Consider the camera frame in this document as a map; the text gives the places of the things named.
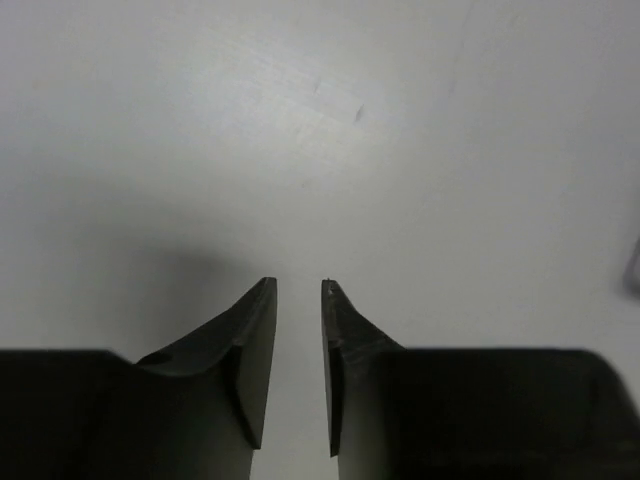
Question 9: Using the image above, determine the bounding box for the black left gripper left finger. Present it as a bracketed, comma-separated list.
[1, 277, 277, 479]

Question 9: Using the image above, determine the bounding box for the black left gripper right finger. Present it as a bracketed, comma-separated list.
[321, 279, 639, 479]

